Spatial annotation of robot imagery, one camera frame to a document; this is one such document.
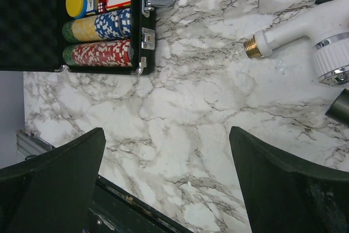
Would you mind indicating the grey metal cylinder part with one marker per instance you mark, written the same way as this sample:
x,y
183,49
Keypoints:
x,y
339,109

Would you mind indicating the blue round chip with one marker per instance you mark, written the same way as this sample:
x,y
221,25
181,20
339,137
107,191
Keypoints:
x,y
84,8

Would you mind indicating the white plastic valve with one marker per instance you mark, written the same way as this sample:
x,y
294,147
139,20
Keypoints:
x,y
326,25

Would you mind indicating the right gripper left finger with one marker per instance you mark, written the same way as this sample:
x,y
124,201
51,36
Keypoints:
x,y
52,192

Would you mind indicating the yellow round dealer chip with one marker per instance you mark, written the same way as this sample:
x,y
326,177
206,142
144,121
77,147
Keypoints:
x,y
73,7

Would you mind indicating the aluminium rail frame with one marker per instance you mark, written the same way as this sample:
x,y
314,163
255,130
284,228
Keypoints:
x,y
30,145

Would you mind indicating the black poker chip case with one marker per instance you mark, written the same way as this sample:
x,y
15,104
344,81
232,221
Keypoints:
x,y
39,35

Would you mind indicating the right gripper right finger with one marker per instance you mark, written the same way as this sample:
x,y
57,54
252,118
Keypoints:
x,y
285,193

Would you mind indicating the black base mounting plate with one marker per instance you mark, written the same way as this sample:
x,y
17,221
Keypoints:
x,y
115,210

